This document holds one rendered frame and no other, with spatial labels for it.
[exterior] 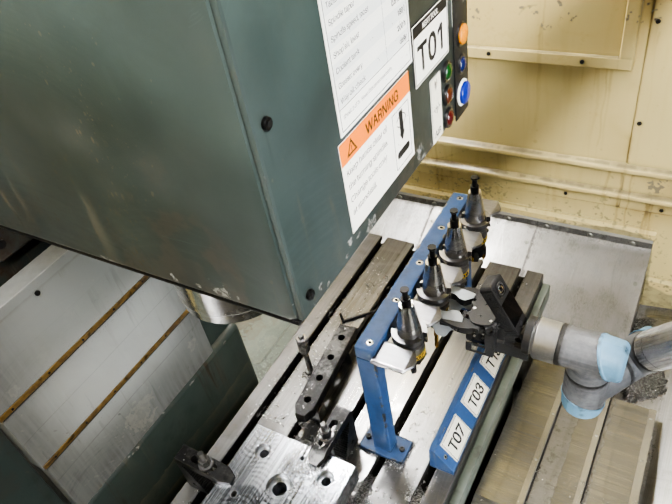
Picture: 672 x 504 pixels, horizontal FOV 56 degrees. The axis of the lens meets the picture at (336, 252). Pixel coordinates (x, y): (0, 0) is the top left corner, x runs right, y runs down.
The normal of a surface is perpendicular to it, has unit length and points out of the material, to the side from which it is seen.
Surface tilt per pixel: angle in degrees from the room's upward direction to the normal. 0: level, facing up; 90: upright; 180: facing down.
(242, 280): 90
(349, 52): 90
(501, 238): 24
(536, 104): 90
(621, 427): 8
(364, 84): 90
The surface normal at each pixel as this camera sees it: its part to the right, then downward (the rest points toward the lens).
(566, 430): -0.09, -0.82
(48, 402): 0.86, 0.22
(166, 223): -0.48, 0.63
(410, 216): -0.33, -0.42
